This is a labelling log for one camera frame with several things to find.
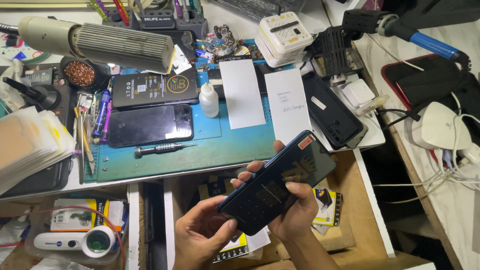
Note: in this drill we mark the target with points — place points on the white charger adapter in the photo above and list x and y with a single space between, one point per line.
358 93

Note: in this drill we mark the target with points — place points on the red white pull tab sticker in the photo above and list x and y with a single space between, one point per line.
306 142

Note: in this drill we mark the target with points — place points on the silver tweezers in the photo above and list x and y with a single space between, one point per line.
87 107

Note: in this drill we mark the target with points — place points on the white plain plastic box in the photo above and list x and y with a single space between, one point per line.
270 56

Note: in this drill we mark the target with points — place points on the wooden drawer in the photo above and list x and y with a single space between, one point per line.
348 225

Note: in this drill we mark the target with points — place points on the blue silicone repair mat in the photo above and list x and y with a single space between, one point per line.
217 150

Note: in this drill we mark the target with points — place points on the clear plastic bottle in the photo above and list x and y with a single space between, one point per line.
13 236

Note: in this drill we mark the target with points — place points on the blue-edged black smartphone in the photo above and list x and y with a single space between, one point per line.
270 187

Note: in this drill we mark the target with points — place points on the black smartphone dark screen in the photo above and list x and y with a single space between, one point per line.
150 125

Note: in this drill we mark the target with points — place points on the black tablet under packets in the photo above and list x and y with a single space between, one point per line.
41 180

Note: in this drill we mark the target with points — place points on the white plastic squeeze bottle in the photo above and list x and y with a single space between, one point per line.
209 101

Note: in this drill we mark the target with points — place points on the green yellow pen tool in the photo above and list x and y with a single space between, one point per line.
99 9

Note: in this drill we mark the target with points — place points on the white paper sleeve handwritten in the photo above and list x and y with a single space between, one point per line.
288 105

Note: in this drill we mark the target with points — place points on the beige desk lamp ribbed head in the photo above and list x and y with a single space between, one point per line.
112 45

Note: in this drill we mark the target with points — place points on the black hot air gun holder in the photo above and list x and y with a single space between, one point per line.
333 50

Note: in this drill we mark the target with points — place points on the black phone case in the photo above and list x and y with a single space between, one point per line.
333 112

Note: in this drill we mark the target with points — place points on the purple precision screwdriver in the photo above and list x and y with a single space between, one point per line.
107 120

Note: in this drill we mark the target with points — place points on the black box gold print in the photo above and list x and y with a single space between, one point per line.
155 90

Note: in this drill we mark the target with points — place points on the black phone under white sheet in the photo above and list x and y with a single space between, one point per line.
213 80

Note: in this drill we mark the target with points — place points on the stack of clear protector packets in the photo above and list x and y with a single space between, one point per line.
26 146

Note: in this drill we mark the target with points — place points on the clear plastic bin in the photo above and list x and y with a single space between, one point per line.
41 257

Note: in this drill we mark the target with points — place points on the yellow craft knife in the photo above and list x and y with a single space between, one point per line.
85 144

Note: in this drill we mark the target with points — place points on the yellow black accessory packet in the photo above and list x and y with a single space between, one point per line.
328 206

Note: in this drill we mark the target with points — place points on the white box dotted lid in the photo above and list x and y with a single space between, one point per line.
285 33

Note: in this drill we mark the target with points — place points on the blue precision screwdriver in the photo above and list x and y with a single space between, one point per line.
101 112

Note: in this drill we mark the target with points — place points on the silver precision screwdriver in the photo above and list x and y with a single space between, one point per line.
161 149

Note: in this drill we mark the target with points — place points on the clear bag of metal parts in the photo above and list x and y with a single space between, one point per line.
223 39

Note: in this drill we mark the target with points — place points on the white handheld lamp device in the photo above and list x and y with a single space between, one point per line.
67 243

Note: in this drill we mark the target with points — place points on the plain white protector sheet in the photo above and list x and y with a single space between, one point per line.
242 93

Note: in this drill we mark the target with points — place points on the black phone under lamp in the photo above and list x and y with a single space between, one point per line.
183 43

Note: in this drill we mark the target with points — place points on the red-edged black tablet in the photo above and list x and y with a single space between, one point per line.
412 69

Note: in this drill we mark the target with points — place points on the black pot copper wool cleaner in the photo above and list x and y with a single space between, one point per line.
79 73

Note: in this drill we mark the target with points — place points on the round colourful sticker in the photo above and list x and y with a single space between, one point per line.
18 50

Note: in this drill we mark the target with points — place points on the yellow white spare parts packet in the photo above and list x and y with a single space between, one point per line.
75 213

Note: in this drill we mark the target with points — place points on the yellow black protector box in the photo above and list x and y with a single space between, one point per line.
232 249

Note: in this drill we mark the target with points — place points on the small white glue tube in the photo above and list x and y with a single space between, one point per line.
373 105

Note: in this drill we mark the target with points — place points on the person's right hand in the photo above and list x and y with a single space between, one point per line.
298 217

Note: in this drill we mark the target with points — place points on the black fabric pouch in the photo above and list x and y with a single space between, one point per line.
442 88

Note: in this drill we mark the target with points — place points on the black tool organizer stand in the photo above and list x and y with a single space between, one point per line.
157 20

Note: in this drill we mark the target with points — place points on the blue white battery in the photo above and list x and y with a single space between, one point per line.
204 54

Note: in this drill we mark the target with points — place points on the person's left hand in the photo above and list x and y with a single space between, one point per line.
197 234

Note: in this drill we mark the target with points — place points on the black cone-shaped device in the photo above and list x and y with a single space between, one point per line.
33 93

